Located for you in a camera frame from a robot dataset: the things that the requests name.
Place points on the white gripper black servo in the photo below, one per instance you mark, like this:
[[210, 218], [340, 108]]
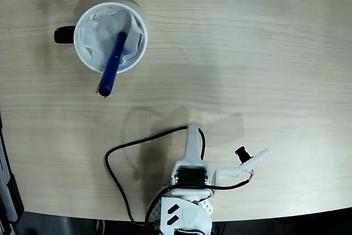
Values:
[[191, 175]]

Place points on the blue metal pen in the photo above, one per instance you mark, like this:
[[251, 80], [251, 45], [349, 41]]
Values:
[[112, 64]]

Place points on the white perforated arm base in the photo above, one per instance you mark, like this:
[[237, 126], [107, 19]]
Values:
[[156, 211]]

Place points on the white crumpled paper tissue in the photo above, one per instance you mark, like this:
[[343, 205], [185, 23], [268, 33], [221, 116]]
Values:
[[96, 34]]

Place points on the gray black equipment rack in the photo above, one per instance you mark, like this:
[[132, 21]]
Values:
[[8, 191]]

